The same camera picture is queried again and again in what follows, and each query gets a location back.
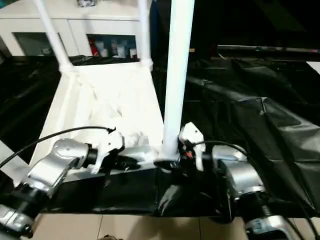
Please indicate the white plastic table top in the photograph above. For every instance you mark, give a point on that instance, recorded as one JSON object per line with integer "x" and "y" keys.
{"x": 100, "y": 105}

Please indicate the white plastic table leg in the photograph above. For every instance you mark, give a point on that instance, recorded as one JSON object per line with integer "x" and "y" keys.
{"x": 144, "y": 32}
{"x": 177, "y": 75}
{"x": 10, "y": 160}
{"x": 52, "y": 35}

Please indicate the black mat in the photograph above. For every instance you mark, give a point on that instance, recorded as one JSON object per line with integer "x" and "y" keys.
{"x": 250, "y": 112}

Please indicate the white cup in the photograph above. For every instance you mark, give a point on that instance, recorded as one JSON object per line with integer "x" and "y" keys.
{"x": 133, "y": 53}
{"x": 104, "y": 52}

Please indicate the red carton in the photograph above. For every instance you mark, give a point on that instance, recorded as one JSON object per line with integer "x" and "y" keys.
{"x": 94, "y": 48}

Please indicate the blue upright panel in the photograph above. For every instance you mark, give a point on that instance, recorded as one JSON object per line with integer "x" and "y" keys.
{"x": 155, "y": 30}

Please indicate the dark metal bar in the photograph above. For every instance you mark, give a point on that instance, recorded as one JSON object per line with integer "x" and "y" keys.
{"x": 267, "y": 48}

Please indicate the white sideboard cabinet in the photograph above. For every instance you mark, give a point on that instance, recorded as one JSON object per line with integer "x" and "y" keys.
{"x": 75, "y": 25}

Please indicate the white paper sheet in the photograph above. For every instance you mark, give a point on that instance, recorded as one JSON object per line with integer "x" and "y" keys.
{"x": 315, "y": 68}

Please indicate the black white patterned bag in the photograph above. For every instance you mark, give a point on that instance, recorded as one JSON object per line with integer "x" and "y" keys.
{"x": 86, "y": 2}

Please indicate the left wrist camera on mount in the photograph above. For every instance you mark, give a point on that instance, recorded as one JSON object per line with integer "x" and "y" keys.
{"x": 110, "y": 145}

